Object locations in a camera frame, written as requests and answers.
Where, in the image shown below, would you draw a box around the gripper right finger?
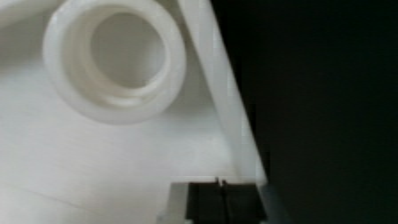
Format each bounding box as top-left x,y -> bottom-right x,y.
221,182 -> 264,224

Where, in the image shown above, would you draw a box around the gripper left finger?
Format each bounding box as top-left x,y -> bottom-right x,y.
186,182 -> 223,224

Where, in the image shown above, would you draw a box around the white square tabletop part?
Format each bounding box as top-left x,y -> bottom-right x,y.
0,0 -> 266,224

